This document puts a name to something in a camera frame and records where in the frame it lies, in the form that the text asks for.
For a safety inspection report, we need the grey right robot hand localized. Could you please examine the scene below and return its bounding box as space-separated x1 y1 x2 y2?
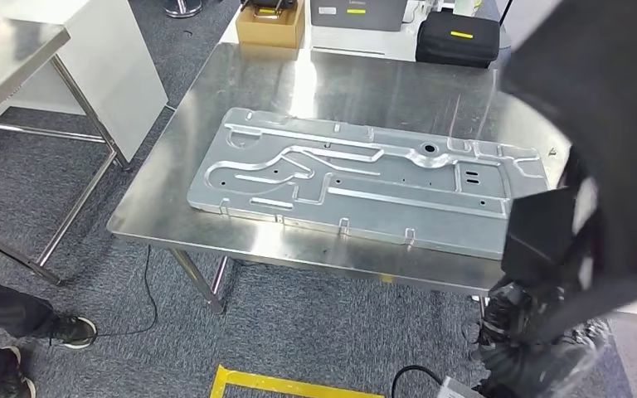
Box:
474 279 610 398

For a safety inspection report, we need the black plastic plate bracket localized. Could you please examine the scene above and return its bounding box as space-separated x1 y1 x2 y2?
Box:
497 0 637 352

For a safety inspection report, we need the stainless steel workbench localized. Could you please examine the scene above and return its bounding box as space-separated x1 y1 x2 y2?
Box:
106 42 572 315

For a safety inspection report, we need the stamped silver metal plate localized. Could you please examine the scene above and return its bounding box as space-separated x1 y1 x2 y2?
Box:
187 107 551 261

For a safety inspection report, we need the yellow floor tape square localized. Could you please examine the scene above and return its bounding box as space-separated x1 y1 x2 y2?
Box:
209 364 386 398

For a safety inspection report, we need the black carry case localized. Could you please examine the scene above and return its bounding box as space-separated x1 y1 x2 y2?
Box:
415 9 502 70

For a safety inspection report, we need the black stand pole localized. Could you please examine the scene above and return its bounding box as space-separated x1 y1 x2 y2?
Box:
497 0 515 29

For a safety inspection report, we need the white desk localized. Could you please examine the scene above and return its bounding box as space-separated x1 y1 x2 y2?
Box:
220 0 512 63

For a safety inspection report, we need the grey laptop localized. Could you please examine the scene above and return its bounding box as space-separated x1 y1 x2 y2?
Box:
309 0 409 33

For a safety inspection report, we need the brown cardboard box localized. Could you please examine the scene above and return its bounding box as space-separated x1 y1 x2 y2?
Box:
235 0 306 50

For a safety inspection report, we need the black handheld controller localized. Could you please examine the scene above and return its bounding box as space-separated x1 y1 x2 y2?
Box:
241 0 298 21

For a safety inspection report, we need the white cabinet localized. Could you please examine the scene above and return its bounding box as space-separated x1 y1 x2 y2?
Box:
0 0 169 163

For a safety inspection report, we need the person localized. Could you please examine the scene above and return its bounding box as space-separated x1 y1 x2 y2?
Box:
0 262 99 398

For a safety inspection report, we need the steel side table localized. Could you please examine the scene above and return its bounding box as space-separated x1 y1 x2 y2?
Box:
0 5 133 287

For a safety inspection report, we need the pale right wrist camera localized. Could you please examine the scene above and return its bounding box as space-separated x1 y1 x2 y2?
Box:
438 376 485 398

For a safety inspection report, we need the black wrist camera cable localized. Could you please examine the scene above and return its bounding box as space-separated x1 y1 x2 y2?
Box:
391 365 447 398

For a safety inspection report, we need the black floor cable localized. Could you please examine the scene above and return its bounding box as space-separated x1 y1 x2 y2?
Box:
90 244 159 339

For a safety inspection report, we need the chrome pedestal base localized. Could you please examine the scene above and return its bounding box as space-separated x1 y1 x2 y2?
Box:
163 0 204 20

